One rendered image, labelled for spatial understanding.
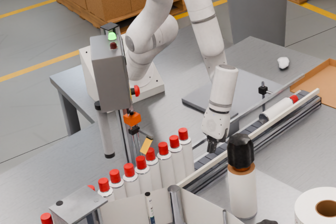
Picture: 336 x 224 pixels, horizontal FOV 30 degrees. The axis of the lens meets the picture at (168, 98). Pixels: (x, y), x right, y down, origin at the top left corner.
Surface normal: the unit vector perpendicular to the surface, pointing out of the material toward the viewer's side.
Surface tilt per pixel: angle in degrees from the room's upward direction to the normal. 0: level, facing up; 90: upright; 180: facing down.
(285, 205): 0
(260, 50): 0
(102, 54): 0
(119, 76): 90
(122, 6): 90
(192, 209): 90
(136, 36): 74
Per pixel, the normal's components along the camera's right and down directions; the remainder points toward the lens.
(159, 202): 0.30, 0.47
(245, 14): -0.50, 0.55
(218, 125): -0.62, 0.14
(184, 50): -0.11, -0.85
